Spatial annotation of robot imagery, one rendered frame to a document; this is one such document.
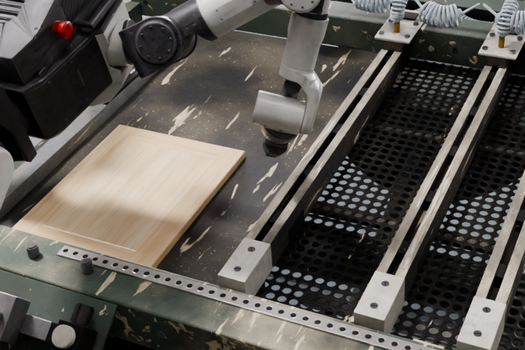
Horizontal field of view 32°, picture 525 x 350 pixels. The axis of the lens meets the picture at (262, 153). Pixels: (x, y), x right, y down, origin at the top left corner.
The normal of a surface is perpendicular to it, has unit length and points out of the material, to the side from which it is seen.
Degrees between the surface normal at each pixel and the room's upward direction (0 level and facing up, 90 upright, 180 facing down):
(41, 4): 82
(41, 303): 90
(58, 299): 90
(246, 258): 53
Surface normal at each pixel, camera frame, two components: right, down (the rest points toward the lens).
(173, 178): -0.07, -0.82
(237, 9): -0.05, 0.38
